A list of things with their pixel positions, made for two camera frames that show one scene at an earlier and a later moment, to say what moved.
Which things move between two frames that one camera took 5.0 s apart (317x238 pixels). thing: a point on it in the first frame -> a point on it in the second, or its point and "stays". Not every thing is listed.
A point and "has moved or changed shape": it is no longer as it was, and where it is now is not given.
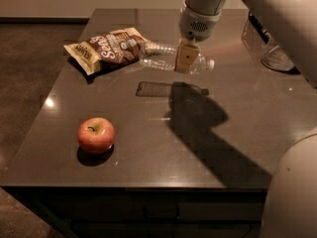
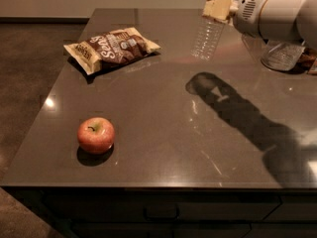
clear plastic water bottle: x=163 y=59 has moved or changed shape
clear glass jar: x=274 y=58 stays
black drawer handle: x=170 y=211 stays
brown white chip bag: x=119 y=46 stays
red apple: x=96 y=135 stays
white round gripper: x=197 y=26 -> x=248 y=13
